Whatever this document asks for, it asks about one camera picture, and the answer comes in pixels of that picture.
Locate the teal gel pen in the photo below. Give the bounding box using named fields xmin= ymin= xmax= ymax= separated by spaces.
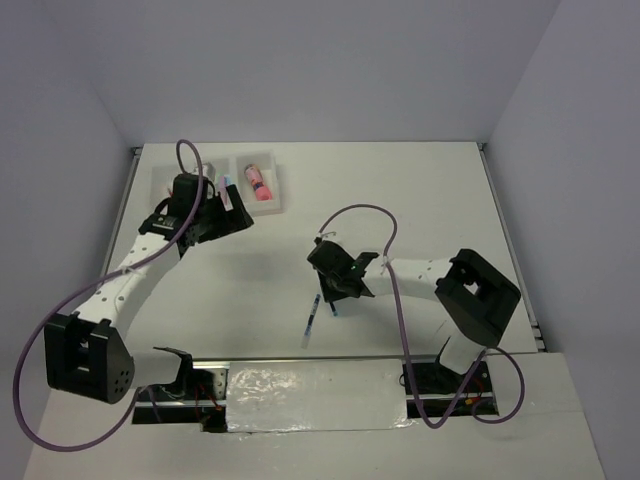
xmin=328 ymin=302 xmax=339 ymax=317

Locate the pink glue stick tube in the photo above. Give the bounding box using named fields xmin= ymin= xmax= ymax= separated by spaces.
xmin=244 ymin=164 xmax=272 ymax=201

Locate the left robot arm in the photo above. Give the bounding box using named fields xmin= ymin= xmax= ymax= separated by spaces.
xmin=44 ymin=174 xmax=253 ymax=404

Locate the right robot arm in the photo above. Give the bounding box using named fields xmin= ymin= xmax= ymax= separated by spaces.
xmin=307 ymin=239 xmax=521 ymax=391

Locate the dark blue gel pen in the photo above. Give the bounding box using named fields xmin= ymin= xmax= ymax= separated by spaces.
xmin=301 ymin=294 xmax=321 ymax=349

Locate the white three-compartment tray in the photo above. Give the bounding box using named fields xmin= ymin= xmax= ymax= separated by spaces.
xmin=149 ymin=151 xmax=282 ymax=217

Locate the silver foil cover plate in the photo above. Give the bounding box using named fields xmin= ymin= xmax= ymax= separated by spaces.
xmin=226 ymin=359 xmax=408 ymax=433

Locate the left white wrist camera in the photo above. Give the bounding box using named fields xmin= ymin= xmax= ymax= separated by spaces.
xmin=191 ymin=162 xmax=216 ymax=180

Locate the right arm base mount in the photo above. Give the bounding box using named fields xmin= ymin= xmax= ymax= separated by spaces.
xmin=398 ymin=357 xmax=498 ymax=421

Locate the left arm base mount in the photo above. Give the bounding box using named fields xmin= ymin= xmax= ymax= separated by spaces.
xmin=131 ymin=347 xmax=229 ymax=433

